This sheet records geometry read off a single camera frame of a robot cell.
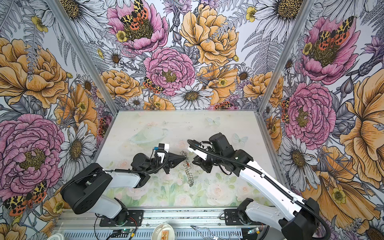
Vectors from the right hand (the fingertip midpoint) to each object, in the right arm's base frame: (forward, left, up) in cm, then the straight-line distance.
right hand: (196, 164), depth 72 cm
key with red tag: (0, +4, 0) cm, 4 cm away
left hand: (+2, +5, 0) cm, 5 cm away
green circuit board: (-23, +35, -19) cm, 46 cm away
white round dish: (-24, +16, -18) cm, 34 cm away
